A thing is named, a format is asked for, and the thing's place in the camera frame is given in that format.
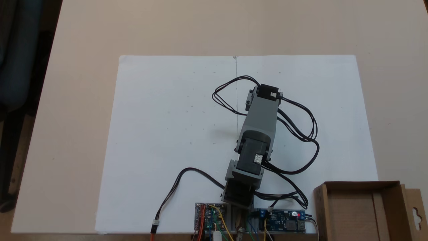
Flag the grey motor driver circuit board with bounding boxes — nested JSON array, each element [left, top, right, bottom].
[[195, 202, 228, 232]]

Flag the blue power circuit board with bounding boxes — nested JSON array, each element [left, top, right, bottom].
[[256, 208, 307, 234]]

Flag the brown cardboard box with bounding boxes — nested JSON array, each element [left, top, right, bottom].
[[314, 181, 428, 241]]

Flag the thin black motor cable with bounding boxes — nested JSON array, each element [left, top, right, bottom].
[[254, 96, 320, 210], [212, 76, 262, 116]]

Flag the black power cable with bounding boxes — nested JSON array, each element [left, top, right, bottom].
[[150, 167, 226, 241]]

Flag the yellow jumper wire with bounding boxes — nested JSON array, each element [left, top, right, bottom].
[[209, 205, 234, 241]]

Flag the orange wires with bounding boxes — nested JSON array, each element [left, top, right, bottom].
[[197, 205, 206, 241]]

